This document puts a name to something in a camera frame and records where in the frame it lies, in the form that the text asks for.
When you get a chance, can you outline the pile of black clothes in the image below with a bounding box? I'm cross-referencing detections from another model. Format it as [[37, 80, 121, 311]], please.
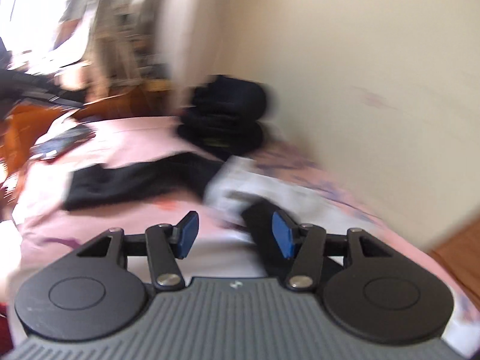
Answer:
[[176, 75, 270, 161]]

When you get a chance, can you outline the pink floral bed sheet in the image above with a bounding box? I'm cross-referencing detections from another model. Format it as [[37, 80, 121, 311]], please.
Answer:
[[13, 117, 479, 356]]

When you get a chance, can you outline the black long garment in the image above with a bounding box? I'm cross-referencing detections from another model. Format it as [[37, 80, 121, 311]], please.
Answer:
[[62, 152, 224, 211]]

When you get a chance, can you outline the white printed t-shirt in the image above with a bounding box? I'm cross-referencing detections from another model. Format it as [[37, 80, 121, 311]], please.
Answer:
[[146, 153, 366, 278]]

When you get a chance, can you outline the smartphone on bed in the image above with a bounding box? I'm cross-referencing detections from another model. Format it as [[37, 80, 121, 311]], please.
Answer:
[[30, 124, 95, 163]]

